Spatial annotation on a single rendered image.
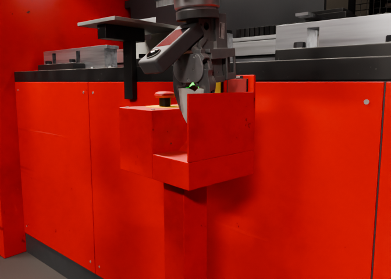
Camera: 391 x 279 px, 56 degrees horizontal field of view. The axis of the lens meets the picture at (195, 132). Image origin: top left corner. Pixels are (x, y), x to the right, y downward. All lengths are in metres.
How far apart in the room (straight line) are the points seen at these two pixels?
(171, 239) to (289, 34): 0.57
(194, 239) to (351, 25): 0.58
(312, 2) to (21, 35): 1.29
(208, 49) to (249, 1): 1.10
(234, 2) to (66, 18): 0.86
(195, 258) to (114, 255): 0.71
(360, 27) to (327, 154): 0.29
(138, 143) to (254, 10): 1.12
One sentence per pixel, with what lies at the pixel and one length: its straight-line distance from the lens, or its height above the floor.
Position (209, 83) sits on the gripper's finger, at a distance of 0.59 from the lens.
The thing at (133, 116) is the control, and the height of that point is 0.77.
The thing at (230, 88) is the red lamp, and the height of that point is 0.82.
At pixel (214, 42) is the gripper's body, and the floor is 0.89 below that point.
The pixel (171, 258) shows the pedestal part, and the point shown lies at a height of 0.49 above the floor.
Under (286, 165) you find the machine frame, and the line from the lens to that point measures 0.85.
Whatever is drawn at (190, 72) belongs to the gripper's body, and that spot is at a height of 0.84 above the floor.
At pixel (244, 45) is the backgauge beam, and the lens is 1.35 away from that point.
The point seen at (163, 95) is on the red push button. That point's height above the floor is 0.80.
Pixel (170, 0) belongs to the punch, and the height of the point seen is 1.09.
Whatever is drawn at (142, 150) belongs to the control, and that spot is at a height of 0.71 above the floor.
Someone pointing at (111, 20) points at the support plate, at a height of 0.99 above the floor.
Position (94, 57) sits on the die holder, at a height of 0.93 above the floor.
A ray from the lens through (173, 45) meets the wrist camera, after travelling 0.57.
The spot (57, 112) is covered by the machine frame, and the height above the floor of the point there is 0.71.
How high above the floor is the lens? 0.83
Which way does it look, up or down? 8 degrees down
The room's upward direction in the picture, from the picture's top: straight up
